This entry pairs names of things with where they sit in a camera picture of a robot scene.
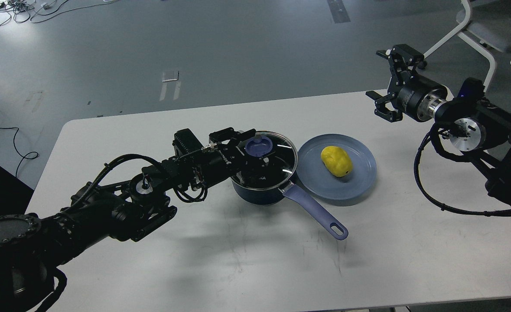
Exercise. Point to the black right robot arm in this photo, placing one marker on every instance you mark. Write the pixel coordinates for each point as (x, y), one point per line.
(465, 129)

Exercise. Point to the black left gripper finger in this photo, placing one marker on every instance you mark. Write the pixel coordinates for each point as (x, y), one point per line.
(254, 177)
(229, 138)

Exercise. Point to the white office chair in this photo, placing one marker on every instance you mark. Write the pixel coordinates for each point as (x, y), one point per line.
(484, 25)

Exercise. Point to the dark blue saucepan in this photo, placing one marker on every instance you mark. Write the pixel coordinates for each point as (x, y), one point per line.
(295, 193)

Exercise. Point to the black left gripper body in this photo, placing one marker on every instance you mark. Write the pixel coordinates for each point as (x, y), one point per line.
(216, 162)

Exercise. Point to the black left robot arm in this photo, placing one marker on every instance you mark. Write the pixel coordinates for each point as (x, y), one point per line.
(126, 201)

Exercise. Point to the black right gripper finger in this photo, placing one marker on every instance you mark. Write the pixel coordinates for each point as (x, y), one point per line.
(381, 109)
(402, 60)

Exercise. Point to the blue plate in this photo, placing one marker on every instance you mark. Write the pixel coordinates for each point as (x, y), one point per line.
(341, 191)

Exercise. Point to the glass lid with blue knob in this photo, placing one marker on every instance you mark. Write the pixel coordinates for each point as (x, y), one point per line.
(281, 154)

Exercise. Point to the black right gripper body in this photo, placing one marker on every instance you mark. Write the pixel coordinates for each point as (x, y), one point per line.
(419, 96)

